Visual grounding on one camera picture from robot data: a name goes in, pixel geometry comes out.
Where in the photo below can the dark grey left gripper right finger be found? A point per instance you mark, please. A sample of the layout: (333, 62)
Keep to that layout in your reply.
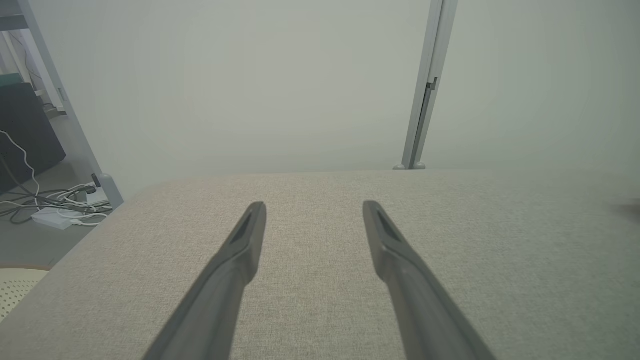
(425, 310)

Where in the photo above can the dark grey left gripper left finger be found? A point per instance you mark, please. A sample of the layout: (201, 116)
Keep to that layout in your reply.
(215, 300)

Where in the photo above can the cream perforated laundry basket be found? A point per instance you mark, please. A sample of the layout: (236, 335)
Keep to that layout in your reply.
(15, 292)

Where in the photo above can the grey metal partition post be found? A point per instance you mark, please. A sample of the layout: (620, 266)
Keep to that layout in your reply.
(432, 65)

